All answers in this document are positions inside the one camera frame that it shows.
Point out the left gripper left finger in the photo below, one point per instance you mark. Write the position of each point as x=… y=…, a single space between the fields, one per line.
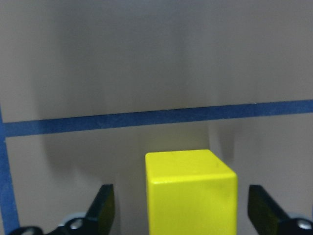
x=97 y=221

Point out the brown paper table cover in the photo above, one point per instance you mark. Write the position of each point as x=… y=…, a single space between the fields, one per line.
x=88 y=87

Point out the yellow block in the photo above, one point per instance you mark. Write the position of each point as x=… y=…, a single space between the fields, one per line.
x=190 y=192

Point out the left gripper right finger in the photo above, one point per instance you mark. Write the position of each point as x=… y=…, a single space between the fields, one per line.
x=268 y=218

